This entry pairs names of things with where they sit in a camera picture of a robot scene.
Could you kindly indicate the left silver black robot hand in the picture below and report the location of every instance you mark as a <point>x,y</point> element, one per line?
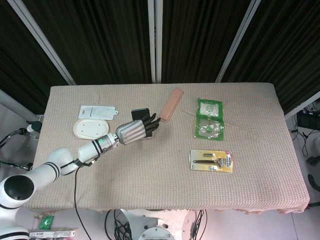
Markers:
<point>130,132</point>

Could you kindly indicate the black smartphone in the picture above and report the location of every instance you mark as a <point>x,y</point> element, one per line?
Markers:
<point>140,113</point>

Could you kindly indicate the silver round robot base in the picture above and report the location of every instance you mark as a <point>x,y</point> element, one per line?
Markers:
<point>158,231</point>

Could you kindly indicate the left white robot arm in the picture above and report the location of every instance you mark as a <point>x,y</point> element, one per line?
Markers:
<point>87,151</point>

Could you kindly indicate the white printed paper packet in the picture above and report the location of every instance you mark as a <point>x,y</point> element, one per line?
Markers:
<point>97,112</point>

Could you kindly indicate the white oval plastic tray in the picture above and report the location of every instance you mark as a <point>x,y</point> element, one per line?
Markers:
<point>90,128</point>

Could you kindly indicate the pink oblong plastic case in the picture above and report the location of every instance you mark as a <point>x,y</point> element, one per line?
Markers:
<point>171,105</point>

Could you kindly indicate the pink waffle tablecloth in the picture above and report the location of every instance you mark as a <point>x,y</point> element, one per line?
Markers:
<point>160,175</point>

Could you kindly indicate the green clear plastic packet strip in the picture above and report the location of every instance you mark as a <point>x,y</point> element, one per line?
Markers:
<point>210,130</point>

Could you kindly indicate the yellow razor blister pack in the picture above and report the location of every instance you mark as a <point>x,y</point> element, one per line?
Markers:
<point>212,161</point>

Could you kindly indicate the dark curtain panel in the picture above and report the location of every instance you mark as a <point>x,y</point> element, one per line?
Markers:
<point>200,37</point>
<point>287,37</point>
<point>20,62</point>
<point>100,37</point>

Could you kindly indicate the small green packet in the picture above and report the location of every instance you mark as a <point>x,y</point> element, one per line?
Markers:
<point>46,222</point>

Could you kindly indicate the white printed flat box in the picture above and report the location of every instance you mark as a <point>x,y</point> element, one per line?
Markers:
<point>52,233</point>

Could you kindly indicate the black electronics box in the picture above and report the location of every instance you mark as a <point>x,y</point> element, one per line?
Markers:
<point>308,120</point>

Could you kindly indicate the black chair base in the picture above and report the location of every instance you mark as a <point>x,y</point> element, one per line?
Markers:
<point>313,180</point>

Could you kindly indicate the white frame post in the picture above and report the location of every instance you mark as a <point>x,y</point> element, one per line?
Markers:
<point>20,105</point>
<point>302,105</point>
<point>236,41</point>
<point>151,37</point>
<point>42,42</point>

